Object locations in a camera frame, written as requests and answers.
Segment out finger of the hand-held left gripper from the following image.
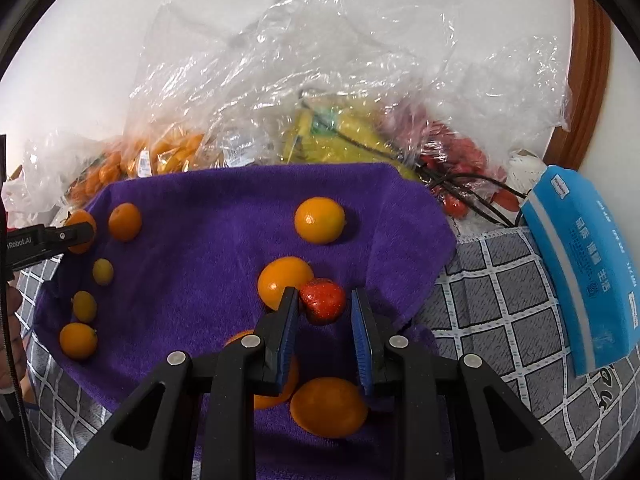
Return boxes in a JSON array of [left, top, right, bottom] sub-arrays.
[[47, 222, 97, 256]]

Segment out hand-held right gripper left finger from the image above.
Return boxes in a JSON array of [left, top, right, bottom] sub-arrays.
[[60, 286, 301, 480]]

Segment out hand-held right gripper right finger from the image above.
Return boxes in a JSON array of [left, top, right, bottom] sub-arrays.
[[350, 287, 583, 480]]

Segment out small round orange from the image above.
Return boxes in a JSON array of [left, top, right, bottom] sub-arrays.
[[290, 376, 369, 438], [257, 256, 316, 312], [64, 210, 98, 255], [294, 197, 347, 245], [108, 203, 143, 242], [223, 329, 301, 410]]

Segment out small yellow-green fruit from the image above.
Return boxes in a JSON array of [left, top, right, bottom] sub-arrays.
[[92, 258, 114, 287], [71, 291, 98, 324]]

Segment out red strawberry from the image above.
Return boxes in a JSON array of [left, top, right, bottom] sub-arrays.
[[299, 278, 347, 325]]

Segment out small oval orange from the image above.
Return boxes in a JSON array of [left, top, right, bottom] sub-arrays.
[[59, 322, 99, 359]]

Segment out purple towel-covered tray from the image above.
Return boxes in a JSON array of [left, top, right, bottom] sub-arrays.
[[32, 162, 458, 480]]

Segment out bagged red fruits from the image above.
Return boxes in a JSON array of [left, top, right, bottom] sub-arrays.
[[385, 105, 518, 218]]

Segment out person's left hand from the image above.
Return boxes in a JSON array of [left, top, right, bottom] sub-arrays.
[[0, 285, 28, 396]]

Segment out translucent plastic bag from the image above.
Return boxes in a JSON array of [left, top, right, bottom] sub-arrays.
[[10, 130, 131, 226]]

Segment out pile of bagged oranges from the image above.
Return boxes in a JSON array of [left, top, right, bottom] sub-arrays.
[[67, 130, 226, 201]]

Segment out grey checked star tablecloth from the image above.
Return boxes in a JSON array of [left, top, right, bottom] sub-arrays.
[[15, 225, 640, 480]]

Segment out bagged yellow bananas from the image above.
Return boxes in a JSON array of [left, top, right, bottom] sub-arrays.
[[282, 105, 421, 181]]

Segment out blue tissue pack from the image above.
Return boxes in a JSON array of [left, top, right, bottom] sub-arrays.
[[517, 165, 640, 378]]

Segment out white crumpled paper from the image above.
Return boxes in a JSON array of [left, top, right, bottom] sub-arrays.
[[507, 149, 548, 201]]

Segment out crumpled clear plastic bag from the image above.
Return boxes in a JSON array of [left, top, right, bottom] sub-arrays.
[[127, 0, 573, 181]]

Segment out black cable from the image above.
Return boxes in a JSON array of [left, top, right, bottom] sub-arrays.
[[0, 282, 33, 443]]

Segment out black cord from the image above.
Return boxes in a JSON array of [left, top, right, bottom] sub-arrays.
[[300, 90, 528, 228]]

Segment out brown wooden door frame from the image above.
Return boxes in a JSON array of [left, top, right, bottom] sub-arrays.
[[547, 0, 613, 171]]

